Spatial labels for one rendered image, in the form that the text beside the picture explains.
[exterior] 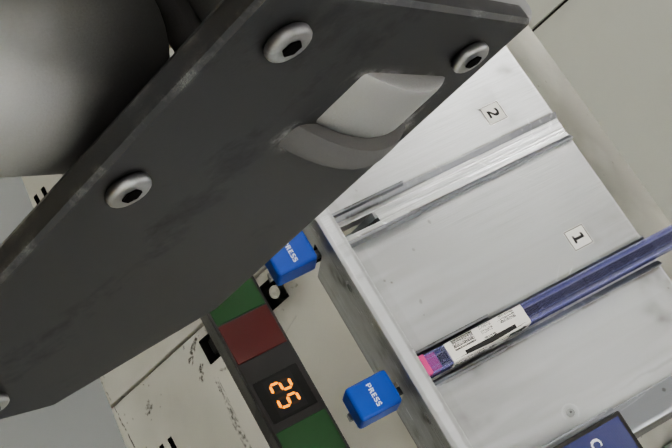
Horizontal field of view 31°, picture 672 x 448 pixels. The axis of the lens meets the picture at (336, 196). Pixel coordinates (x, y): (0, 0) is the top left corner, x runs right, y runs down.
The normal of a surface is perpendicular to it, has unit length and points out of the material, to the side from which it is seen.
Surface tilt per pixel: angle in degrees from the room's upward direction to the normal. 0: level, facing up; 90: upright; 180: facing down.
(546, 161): 43
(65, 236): 90
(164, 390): 90
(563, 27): 90
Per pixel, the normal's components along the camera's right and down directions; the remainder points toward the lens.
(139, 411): -0.58, 0.01
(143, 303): 0.52, 0.80
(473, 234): 0.09, -0.43
